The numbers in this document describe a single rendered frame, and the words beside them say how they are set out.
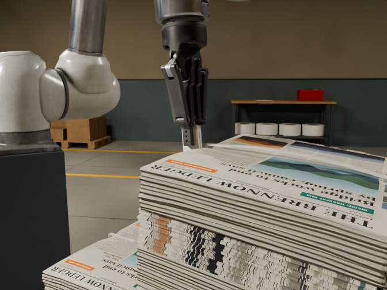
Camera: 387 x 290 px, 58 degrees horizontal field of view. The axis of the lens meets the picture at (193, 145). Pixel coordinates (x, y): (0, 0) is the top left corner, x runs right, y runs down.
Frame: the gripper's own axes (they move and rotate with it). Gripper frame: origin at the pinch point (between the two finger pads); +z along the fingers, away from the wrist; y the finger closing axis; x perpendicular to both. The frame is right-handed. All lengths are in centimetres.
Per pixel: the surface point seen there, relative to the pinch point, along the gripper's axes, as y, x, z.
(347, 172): -0.8, -24.5, 4.1
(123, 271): -3.3, 15.4, 23.8
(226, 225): -18.2, -13.1, 6.7
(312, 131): 600, 73, 57
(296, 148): 10.1, -15.5, 2.2
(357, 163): 7.4, -25.4, 4.2
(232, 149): 1.9, -6.5, 1.1
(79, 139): 424, 464, 41
